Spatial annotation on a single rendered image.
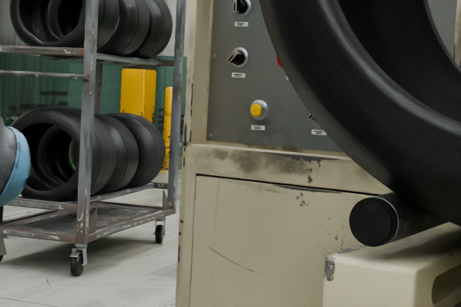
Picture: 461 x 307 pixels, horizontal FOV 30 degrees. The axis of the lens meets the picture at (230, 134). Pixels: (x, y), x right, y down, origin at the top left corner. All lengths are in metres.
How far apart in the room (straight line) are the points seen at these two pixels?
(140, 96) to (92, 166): 6.21
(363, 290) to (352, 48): 0.22
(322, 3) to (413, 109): 0.13
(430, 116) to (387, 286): 0.16
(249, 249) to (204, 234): 0.10
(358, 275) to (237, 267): 0.88
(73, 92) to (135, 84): 1.33
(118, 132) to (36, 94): 7.21
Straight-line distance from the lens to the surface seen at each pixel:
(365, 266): 0.79
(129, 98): 10.78
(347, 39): 0.76
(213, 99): 1.72
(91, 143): 4.45
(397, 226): 0.78
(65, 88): 11.86
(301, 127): 1.63
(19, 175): 1.25
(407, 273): 0.78
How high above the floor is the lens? 1.01
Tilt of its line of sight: 3 degrees down
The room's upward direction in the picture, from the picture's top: 3 degrees clockwise
